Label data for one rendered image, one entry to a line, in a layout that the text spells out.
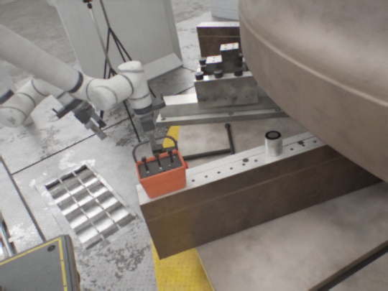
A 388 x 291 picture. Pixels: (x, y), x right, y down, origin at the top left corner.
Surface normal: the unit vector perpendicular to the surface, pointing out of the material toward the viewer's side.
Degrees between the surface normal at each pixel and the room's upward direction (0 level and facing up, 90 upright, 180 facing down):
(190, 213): 90
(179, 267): 0
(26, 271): 0
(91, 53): 90
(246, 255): 0
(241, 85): 90
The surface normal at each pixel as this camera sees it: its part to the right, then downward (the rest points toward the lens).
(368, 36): -0.91, 0.16
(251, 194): 0.29, 0.52
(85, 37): 0.63, 0.37
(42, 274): -0.15, -0.80
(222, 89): -0.09, 0.59
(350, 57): -0.79, -0.25
